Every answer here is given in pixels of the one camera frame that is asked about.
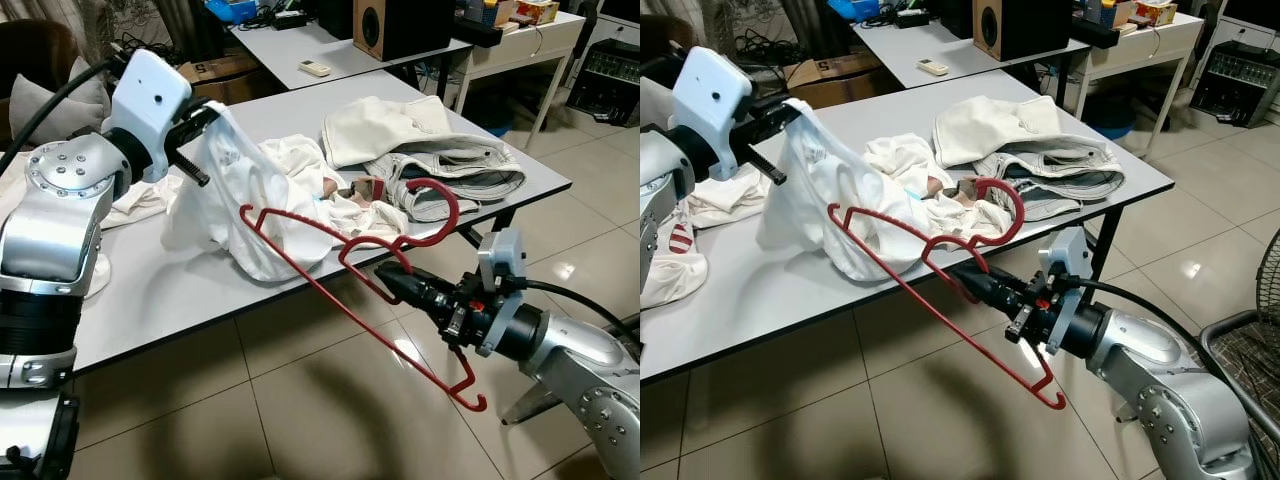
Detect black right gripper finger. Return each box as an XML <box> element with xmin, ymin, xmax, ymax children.
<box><xmin>952</xmin><ymin>262</ymin><xmax>1026</xmax><ymax>296</ymax></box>
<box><xmin>955</xmin><ymin>272</ymin><xmax>1021</xmax><ymax>313</ymax></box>
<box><xmin>380</xmin><ymin>272</ymin><xmax>451</xmax><ymax>313</ymax></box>
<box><xmin>378</xmin><ymin>262</ymin><xmax>456</xmax><ymax>296</ymax></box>

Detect red plastic hanger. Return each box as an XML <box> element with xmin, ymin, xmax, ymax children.
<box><xmin>238</xmin><ymin>178</ymin><xmax>489</xmax><ymax>413</ymax></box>
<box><xmin>826</xmin><ymin>178</ymin><xmax>1069</xmax><ymax>411</ymax></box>

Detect white t-shirt with green patch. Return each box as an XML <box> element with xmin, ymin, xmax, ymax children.
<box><xmin>755</xmin><ymin>97</ymin><xmax>941</xmax><ymax>284</ymax></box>
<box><xmin>160</xmin><ymin>100</ymin><xmax>346</xmax><ymax>284</ymax></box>

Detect brown cardboard box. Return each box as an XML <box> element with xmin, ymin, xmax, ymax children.
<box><xmin>785</xmin><ymin>55</ymin><xmax>881</xmax><ymax>109</ymax></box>
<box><xmin>178</xmin><ymin>55</ymin><xmax>263</xmax><ymax>106</ymax></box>

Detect white cloth with red stripes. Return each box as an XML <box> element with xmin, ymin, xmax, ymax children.
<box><xmin>85</xmin><ymin>175</ymin><xmax>186</xmax><ymax>301</ymax></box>
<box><xmin>640</xmin><ymin>180</ymin><xmax>773</xmax><ymax>311</ymax></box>

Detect white crumpled garment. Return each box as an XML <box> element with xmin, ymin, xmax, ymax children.
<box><xmin>265</xmin><ymin>133</ymin><xmax>411</xmax><ymax>251</ymax></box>
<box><xmin>865</xmin><ymin>133</ymin><xmax>1011</xmax><ymax>251</ymax></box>

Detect grey cushion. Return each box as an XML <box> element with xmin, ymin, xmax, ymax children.
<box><xmin>640</xmin><ymin>75</ymin><xmax>683</xmax><ymax>131</ymax></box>
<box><xmin>10</xmin><ymin>58</ymin><xmax>113</xmax><ymax>149</ymax></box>

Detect grey side table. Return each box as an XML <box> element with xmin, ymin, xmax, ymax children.
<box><xmin>850</xmin><ymin>10</ymin><xmax>1091</xmax><ymax>89</ymax></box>
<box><xmin>228</xmin><ymin>10</ymin><xmax>473</xmax><ymax>91</ymax></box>

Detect black power strip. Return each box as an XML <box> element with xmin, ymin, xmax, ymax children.
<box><xmin>255</xmin><ymin>5</ymin><xmax>321</xmax><ymax>31</ymax></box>
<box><xmin>880</xmin><ymin>5</ymin><xmax>936</xmax><ymax>29</ymax></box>

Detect dark brown armchair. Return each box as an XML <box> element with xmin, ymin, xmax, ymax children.
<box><xmin>0</xmin><ymin>20</ymin><xmax>79</xmax><ymax>146</ymax></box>
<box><xmin>640</xmin><ymin>12</ymin><xmax>701</xmax><ymax>83</ymax></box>

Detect cream folded garment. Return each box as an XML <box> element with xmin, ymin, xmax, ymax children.
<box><xmin>932</xmin><ymin>95</ymin><xmax>1061</xmax><ymax>169</ymax></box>
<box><xmin>322</xmin><ymin>95</ymin><xmax>451</xmax><ymax>169</ymax></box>

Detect grey work table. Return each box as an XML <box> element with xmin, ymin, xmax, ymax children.
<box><xmin>0</xmin><ymin>68</ymin><xmax>571</xmax><ymax>376</ymax></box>
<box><xmin>640</xmin><ymin>68</ymin><xmax>1173</xmax><ymax>386</ymax></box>

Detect black audio mixer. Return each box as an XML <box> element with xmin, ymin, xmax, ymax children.
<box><xmin>1188</xmin><ymin>40</ymin><xmax>1280</xmax><ymax>129</ymax></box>
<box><xmin>565</xmin><ymin>38</ymin><xmax>641</xmax><ymax>126</ymax></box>

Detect blue plastic basin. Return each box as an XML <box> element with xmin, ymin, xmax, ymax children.
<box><xmin>1085</xmin><ymin>95</ymin><xmax>1139</xmax><ymax>141</ymax></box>

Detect wooden black loudspeaker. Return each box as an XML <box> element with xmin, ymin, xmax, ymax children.
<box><xmin>352</xmin><ymin>0</ymin><xmax>456</xmax><ymax>63</ymax></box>
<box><xmin>972</xmin><ymin>0</ymin><xmax>1073</xmax><ymax>63</ymax></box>

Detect black floor fan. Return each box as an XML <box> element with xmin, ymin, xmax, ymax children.
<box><xmin>1200</xmin><ymin>228</ymin><xmax>1280</xmax><ymax>480</ymax></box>

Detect black tray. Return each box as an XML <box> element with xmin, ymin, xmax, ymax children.
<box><xmin>1075</xmin><ymin>18</ymin><xmax>1121</xmax><ymax>49</ymax></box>
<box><xmin>455</xmin><ymin>15</ymin><xmax>501</xmax><ymax>49</ymax></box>

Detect white desk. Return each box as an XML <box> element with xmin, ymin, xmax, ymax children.
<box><xmin>452</xmin><ymin>5</ymin><xmax>588</xmax><ymax>151</ymax></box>
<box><xmin>1075</xmin><ymin>10</ymin><xmax>1206</xmax><ymax>151</ymax></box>

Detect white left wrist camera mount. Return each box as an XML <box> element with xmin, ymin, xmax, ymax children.
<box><xmin>103</xmin><ymin>48</ymin><xmax>193</xmax><ymax>184</ymax></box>
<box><xmin>672</xmin><ymin>45</ymin><xmax>753</xmax><ymax>181</ymax></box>

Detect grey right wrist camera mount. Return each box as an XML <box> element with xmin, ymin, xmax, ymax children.
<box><xmin>1037</xmin><ymin>228</ymin><xmax>1093</xmax><ymax>356</ymax></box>
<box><xmin>477</xmin><ymin>228</ymin><xmax>528</xmax><ymax>356</ymax></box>

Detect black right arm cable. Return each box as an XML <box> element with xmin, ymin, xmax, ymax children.
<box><xmin>518</xmin><ymin>278</ymin><xmax>641</xmax><ymax>331</ymax></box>
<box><xmin>1085</xmin><ymin>276</ymin><xmax>1216</xmax><ymax>346</ymax></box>

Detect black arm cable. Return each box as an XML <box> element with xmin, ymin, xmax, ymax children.
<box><xmin>518</xmin><ymin>278</ymin><xmax>641</xmax><ymax>331</ymax></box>
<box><xmin>0</xmin><ymin>58</ymin><xmax>126</xmax><ymax>179</ymax></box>
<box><xmin>1085</xmin><ymin>276</ymin><xmax>1216</xmax><ymax>346</ymax></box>

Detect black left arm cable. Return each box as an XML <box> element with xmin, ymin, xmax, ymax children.
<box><xmin>0</xmin><ymin>58</ymin><xmax>126</xmax><ymax>179</ymax></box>

